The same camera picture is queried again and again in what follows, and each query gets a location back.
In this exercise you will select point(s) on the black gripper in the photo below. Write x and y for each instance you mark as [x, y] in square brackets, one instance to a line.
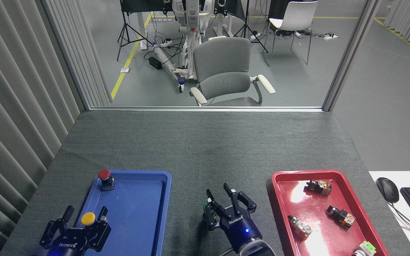
[68, 241]
[238, 231]

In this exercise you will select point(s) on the green push button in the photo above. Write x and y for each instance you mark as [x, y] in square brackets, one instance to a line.
[205, 207]

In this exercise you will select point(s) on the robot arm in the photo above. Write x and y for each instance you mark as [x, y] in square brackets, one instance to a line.
[255, 249]

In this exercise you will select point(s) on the yellow push button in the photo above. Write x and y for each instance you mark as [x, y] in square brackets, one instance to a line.
[88, 218]

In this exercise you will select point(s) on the red push button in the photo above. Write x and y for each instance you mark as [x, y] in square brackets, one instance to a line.
[104, 174]

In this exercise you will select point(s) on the blue plastic tray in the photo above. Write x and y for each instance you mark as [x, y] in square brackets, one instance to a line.
[133, 220]

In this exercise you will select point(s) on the red plastic tray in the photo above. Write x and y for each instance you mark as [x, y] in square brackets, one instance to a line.
[299, 193]

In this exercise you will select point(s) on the grey office chair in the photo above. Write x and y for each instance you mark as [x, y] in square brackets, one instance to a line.
[222, 60]

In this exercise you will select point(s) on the black computer mouse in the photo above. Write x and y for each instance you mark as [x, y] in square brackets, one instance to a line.
[387, 189]

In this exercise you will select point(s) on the black power adapter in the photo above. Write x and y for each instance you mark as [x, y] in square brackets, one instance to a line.
[155, 63]

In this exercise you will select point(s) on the metal floor socket plate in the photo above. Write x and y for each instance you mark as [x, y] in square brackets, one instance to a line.
[125, 70]

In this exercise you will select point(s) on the white stand on wheels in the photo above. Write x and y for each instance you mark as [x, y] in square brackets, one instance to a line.
[190, 39]

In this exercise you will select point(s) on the white power strip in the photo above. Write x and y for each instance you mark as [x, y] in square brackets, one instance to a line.
[330, 36]
[166, 43]

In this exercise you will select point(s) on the white desk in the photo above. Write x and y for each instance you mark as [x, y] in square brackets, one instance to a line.
[404, 177]

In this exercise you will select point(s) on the black tripod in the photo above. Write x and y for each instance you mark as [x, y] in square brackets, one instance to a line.
[246, 25]
[124, 32]

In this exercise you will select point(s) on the white plastic chair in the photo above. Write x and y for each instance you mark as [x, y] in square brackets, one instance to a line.
[299, 16]

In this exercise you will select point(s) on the silver selector switch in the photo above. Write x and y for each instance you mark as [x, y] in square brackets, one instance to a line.
[299, 225]

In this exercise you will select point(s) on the black switch with orange block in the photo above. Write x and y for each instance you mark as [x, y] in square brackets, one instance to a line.
[340, 215]
[318, 186]

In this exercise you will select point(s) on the silver frame rail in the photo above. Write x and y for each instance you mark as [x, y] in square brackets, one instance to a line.
[205, 109]

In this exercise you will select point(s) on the switch with green block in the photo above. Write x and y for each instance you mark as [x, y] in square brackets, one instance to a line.
[365, 248]

